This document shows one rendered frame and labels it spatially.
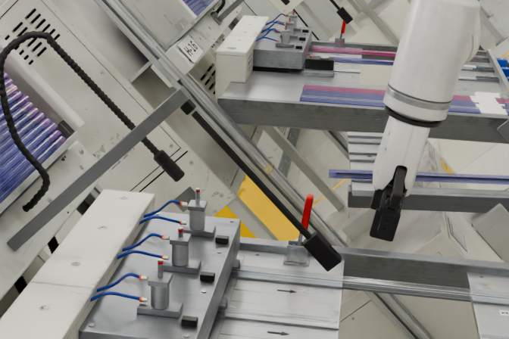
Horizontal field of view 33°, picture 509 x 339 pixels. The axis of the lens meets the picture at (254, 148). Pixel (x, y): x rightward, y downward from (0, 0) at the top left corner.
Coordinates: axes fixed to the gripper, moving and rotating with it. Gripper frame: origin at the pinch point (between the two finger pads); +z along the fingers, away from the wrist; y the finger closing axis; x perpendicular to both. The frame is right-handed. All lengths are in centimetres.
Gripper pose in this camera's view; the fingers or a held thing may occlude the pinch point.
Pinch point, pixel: (382, 217)
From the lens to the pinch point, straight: 119.9
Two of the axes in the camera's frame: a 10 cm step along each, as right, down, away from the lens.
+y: -1.4, 3.3, -9.3
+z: -2.1, 9.1, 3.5
